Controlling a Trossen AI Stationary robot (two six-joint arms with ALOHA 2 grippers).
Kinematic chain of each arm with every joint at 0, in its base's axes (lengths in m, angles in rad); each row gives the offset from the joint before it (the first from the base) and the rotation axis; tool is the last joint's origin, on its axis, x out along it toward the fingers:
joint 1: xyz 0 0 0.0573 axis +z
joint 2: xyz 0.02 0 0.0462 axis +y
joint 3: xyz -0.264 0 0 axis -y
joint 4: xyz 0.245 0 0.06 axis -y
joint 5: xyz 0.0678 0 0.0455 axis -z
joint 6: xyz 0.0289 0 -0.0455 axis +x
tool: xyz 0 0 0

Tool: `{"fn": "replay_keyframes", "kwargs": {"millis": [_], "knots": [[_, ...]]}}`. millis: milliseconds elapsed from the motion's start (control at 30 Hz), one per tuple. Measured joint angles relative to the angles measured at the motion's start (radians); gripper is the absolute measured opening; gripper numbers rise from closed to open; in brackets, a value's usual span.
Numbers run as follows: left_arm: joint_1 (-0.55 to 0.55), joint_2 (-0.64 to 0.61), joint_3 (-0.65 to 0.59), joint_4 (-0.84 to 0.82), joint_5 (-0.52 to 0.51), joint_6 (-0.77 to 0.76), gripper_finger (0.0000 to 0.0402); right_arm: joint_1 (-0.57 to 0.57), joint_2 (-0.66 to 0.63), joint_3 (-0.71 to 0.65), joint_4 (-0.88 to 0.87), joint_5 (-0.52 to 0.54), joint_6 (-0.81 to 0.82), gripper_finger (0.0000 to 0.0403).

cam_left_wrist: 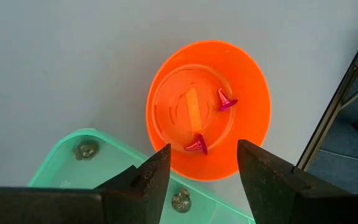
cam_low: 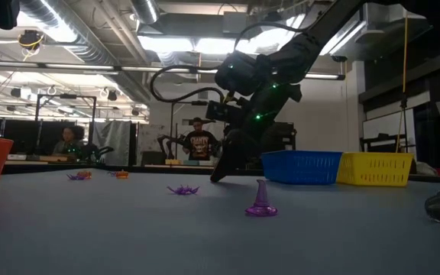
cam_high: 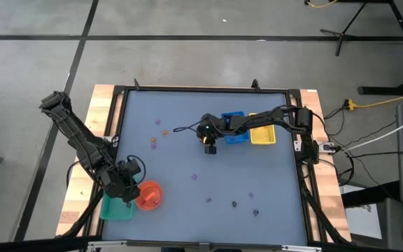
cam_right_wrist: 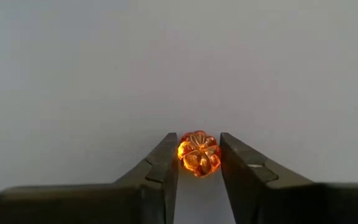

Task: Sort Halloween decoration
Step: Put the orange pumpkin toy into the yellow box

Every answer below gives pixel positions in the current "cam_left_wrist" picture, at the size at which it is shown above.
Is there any dark translucent plastic skull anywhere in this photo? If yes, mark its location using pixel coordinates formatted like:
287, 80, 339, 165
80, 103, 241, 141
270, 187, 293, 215
170, 187, 193, 215
72, 139, 101, 162

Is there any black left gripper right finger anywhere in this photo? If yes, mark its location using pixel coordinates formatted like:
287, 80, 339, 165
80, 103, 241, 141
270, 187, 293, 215
236, 139, 358, 224

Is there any black table frame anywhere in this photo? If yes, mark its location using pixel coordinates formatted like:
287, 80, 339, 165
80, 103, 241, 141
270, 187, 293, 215
295, 14, 358, 172

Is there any purple plastic witch hat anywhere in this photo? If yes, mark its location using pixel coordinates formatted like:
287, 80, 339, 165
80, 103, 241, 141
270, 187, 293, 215
217, 87, 239, 113
183, 133, 209, 156

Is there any orange plastic bowl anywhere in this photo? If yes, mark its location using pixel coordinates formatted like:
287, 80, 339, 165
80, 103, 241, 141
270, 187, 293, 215
145, 39, 273, 183

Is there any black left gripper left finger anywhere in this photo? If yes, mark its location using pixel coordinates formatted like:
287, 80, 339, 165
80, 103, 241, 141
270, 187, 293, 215
0, 142, 172, 224

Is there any teal plastic tray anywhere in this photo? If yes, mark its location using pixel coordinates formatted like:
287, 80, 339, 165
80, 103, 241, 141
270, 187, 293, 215
26, 127, 257, 224

